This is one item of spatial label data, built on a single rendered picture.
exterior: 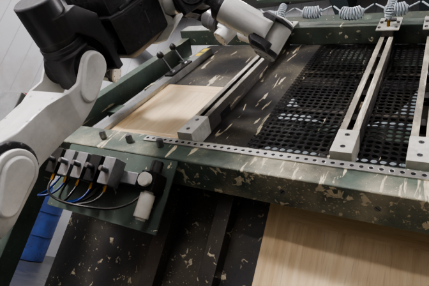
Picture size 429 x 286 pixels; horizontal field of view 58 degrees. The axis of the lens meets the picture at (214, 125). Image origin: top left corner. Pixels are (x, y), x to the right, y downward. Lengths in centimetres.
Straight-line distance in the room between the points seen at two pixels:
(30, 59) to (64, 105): 388
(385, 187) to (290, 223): 39
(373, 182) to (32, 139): 87
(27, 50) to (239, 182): 401
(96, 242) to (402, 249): 114
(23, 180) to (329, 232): 89
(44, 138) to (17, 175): 13
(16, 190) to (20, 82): 391
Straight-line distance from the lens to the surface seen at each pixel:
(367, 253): 129
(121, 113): 172
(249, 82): 175
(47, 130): 108
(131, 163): 137
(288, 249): 133
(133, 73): 213
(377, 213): 111
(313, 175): 111
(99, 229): 174
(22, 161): 99
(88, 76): 111
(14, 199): 100
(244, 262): 139
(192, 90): 183
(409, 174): 112
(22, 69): 489
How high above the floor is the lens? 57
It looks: 18 degrees up
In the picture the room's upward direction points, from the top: 16 degrees clockwise
